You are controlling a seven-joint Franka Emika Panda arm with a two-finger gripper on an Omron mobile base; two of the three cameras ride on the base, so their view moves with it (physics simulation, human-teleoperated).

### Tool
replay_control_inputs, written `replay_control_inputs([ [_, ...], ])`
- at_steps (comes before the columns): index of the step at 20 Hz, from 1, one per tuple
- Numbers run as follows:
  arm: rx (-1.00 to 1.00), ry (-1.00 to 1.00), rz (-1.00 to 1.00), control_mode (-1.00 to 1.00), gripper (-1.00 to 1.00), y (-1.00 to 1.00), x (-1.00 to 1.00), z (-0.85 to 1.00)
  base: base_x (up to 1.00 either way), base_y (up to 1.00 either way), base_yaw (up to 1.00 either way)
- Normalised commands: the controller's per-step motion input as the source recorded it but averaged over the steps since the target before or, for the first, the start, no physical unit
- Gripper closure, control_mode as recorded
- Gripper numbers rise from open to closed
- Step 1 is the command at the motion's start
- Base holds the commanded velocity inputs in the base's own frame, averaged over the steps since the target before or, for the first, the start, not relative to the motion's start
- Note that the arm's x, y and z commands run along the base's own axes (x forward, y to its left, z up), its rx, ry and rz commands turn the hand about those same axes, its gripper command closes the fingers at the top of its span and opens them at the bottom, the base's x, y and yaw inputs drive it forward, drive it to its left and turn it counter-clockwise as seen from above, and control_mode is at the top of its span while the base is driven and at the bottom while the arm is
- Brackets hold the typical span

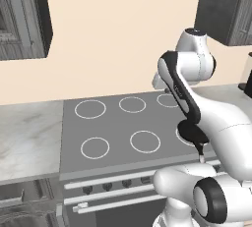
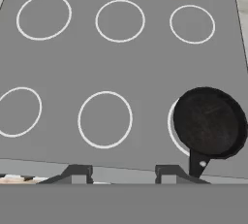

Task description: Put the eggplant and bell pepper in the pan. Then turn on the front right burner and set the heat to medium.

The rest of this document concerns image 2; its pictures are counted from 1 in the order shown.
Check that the grey hob with white rings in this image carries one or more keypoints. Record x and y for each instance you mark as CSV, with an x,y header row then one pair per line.
x,y
122,72

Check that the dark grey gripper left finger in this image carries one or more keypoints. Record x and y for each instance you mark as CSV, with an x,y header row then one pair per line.
x,y
77,173

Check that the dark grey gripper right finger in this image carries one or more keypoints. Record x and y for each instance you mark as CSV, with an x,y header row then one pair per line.
x,y
168,173

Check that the black frying pan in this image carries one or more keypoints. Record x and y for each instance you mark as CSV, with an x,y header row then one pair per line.
x,y
210,121

